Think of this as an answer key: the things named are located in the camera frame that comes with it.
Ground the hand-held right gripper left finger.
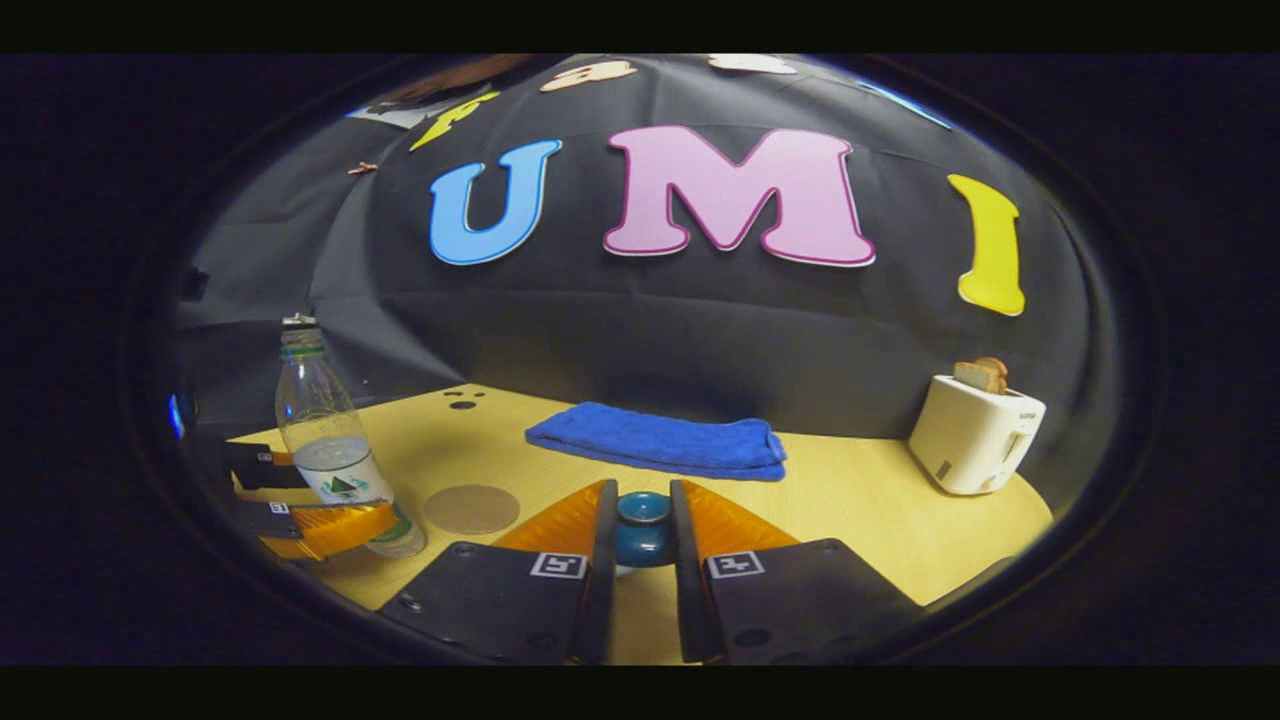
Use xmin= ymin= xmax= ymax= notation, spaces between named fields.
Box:
xmin=378 ymin=479 xmax=621 ymax=666

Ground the dark brown fixture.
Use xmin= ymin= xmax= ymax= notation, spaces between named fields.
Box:
xmin=378 ymin=55 xmax=536 ymax=109

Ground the toast slice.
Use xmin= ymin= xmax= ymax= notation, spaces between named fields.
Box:
xmin=952 ymin=356 xmax=1010 ymax=396

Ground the black backdrop cloth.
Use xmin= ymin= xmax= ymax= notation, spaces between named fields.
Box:
xmin=175 ymin=55 xmax=1096 ymax=493

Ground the blue folded towel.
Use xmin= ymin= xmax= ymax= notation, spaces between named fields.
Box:
xmin=525 ymin=401 xmax=789 ymax=484

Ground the blue teacup lid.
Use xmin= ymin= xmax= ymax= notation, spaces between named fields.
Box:
xmin=614 ymin=489 xmax=674 ymax=570

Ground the white toaster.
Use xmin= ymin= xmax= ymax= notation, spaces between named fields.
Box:
xmin=907 ymin=373 xmax=1048 ymax=498

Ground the round brown coaster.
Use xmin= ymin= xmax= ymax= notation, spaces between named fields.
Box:
xmin=421 ymin=484 xmax=522 ymax=537

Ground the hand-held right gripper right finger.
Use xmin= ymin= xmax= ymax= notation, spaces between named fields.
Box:
xmin=669 ymin=479 xmax=925 ymax=666

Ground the clear plastic water bottle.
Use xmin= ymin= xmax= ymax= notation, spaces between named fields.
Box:
xmin=274 ymin=312 xmax=429 ymax=560

